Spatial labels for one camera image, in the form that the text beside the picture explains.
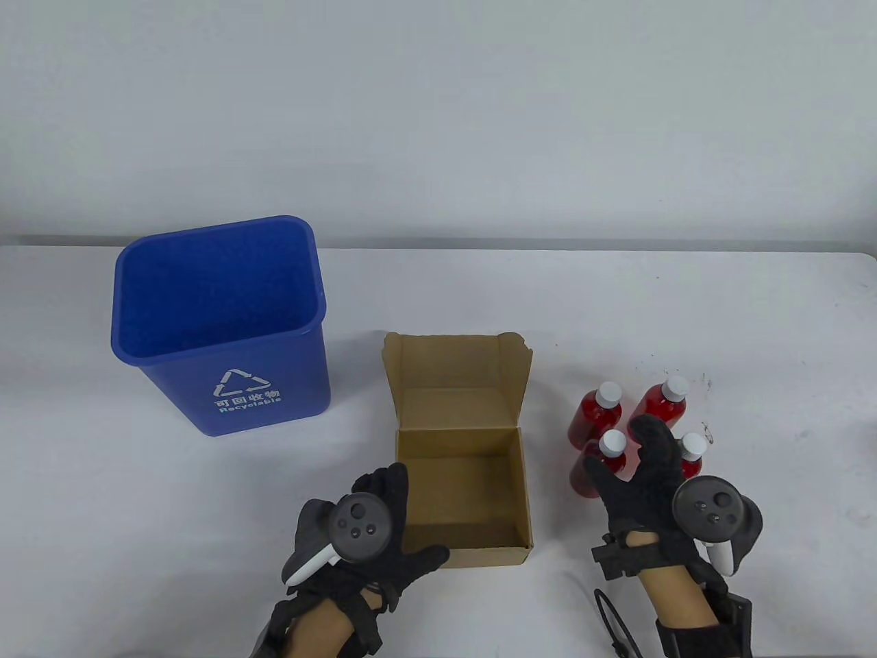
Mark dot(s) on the black left wrist box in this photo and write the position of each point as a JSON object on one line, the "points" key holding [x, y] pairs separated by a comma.
{"points": [[267, 637]]}

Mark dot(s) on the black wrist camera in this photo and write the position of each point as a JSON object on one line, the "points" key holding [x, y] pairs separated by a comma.
{"points": [[366, 627], [616, 558]]}

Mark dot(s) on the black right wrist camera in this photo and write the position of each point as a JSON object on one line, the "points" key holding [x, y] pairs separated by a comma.
{"points": [[616, 558]]}

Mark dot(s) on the red liquid bottle white cap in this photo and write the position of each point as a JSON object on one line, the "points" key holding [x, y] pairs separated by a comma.
{"points": [[593, 418], [589, 480], [692, 452], [658, 404]]}

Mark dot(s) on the person's right hand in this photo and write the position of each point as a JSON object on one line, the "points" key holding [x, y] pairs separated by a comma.
{"points": [[644, 480]]}

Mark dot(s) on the grey hand controller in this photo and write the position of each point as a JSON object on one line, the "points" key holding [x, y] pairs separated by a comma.
{"points": [[709, 510], [357, 524]]}

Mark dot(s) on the blue plastic recycling bin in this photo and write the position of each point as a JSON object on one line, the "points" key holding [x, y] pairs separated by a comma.
{"points": [[205, 301]]}

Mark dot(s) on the brown cardboard box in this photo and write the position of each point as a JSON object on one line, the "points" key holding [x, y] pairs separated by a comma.
{"points": [[466, 500]]}

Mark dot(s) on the person's right forearm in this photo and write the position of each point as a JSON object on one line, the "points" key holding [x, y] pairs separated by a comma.
{"points": [[678, 596]]}

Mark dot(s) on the grey right hand controller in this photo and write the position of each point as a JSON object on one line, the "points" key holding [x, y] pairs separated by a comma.
{"points": [[709, 510]]}

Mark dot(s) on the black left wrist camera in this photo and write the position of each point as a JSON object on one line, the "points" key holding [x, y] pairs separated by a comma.
{"points": [[366, 627]]}

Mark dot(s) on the person's left hand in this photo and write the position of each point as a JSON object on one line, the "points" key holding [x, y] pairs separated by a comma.
{"points": [[411, 558]]}

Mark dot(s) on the grey left hand controller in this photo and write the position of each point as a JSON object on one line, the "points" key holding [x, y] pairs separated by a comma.
{"points": [[357, 524]]}

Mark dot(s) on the person's left forearm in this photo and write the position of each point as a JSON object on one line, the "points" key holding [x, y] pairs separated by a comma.
{"points": [[318, 630]]}

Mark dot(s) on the black right wrist box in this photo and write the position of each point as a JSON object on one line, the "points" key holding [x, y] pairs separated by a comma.
{"points": [[736, 627]]}

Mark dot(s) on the black wrist box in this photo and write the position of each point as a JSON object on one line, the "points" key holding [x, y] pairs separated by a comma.
{"points": [[736, 627], [267, 637]]}

